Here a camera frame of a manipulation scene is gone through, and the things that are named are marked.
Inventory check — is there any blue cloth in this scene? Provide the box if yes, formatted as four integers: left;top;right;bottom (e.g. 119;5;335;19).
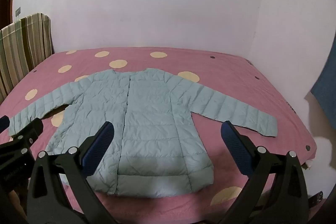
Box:
310;38;336;130

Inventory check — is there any pink dotted bed sheet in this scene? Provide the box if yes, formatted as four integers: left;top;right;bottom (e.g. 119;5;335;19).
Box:
0;47;317;224

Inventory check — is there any striped headboard cushion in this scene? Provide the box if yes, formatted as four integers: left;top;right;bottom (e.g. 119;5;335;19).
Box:
0;13;54;104

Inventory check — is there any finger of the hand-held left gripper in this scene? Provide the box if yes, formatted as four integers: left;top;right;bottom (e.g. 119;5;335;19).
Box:
0;115;10;134
9;117;44;156

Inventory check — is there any light blue puffer jacket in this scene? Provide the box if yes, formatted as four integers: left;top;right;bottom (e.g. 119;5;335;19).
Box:
8;68;279;199

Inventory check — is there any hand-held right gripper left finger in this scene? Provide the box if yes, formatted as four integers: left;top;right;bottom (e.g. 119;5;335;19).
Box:
27;121;116;224

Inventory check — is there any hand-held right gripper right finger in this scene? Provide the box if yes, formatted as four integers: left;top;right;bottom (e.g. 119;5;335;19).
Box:
220;120;310;224

